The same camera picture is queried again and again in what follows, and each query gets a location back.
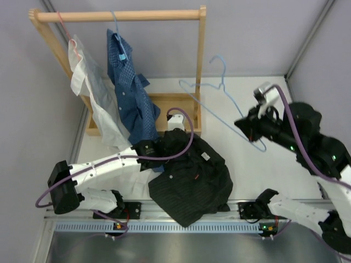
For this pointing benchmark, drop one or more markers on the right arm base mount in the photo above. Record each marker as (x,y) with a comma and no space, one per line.
(271,226)

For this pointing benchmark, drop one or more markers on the blue hanger with shirt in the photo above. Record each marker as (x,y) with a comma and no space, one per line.
(122,52)

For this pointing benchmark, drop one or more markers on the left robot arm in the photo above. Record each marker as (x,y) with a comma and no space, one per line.
(73,186)

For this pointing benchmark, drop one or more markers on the pink wire hanger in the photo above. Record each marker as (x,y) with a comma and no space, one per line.
(68,35)

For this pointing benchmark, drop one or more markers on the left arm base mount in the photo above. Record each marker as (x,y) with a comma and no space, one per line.
(120,218)

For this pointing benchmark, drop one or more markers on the wooden clothes rack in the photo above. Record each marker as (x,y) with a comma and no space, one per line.
(165,101)

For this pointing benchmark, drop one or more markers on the blue checked shirt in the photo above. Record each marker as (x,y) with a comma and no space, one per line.
(137,112)

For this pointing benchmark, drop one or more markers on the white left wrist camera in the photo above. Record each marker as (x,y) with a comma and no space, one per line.
(175,121)

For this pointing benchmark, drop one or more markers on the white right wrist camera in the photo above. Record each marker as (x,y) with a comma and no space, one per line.
(266,96)

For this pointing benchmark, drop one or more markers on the blue wire hanger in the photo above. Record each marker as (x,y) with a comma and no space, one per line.
(219,99)

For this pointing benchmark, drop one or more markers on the aluminium mounting rail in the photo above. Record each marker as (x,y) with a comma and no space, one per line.
(151,211)

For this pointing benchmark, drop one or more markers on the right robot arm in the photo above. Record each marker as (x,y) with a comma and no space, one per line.
(325,158)

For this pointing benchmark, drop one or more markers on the white shirt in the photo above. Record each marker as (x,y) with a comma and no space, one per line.
(90,80)

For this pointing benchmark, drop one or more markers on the slotted grey cable duct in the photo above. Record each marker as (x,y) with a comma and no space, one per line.
(159,227)

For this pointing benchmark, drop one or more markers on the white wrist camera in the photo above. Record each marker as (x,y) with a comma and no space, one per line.
(266,96)
(175,121)

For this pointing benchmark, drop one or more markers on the black pinstriped shirt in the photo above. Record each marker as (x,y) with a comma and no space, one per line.
(198,177)

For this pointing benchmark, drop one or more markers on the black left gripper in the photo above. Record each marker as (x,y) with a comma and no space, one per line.
(184,148)

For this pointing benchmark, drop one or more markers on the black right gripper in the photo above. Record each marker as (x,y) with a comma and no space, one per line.
(249,125)

